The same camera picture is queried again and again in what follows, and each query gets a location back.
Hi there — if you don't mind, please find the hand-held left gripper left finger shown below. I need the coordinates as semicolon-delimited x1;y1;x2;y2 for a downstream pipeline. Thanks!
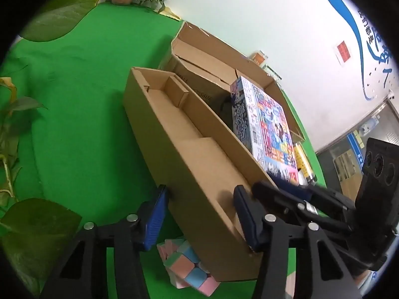
39;184;170;299

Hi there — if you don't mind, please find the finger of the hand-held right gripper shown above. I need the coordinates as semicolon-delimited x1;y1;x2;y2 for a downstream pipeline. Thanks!
268;173;357;212
252;181;351;234

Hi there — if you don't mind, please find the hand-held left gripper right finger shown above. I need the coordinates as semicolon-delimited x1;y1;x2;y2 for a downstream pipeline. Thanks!
233;184;364;299

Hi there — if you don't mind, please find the long narrow cardboard box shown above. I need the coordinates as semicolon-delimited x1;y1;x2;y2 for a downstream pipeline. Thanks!
123;66;283;282

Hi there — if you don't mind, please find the brown carton behind glass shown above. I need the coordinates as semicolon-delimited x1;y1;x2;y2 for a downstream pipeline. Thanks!
333;148;363;184

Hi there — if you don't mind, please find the yellow packet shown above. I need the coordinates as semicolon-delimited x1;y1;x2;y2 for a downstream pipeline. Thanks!
293;143;317;183

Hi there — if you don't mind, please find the blue door sign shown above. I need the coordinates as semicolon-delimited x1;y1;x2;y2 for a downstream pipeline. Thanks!
347;132;364;162

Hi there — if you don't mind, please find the pastel twisted puzzle cube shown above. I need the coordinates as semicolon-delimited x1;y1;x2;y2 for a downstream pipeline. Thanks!
156;238;220;296

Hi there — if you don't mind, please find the colourful printed game box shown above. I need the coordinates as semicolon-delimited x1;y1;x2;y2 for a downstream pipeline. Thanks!
230;76;300;184

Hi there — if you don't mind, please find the glass door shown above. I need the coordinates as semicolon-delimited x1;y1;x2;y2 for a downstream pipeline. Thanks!
315;95;399;200

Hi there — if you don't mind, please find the white and green small box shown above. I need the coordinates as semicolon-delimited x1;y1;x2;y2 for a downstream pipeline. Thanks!
265;65;283;81

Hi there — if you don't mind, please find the orange and white small box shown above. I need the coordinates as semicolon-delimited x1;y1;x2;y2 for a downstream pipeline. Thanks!
249;50;269;67

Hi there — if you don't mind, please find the green table cloth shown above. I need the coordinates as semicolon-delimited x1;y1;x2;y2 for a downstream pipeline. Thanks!
0;1;390;299

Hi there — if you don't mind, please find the large open cardboard box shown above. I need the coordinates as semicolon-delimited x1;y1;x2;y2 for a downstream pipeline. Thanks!
159;21;307;144

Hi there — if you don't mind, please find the large-leaf vine plant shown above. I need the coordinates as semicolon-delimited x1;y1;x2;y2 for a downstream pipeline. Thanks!
0;0;103;290

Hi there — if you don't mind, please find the red wall sticker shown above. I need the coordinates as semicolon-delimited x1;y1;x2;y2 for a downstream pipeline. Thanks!
336;40;353;67

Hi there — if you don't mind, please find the blue wall decal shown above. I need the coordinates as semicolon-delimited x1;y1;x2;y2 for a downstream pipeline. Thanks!
313;0;399;100

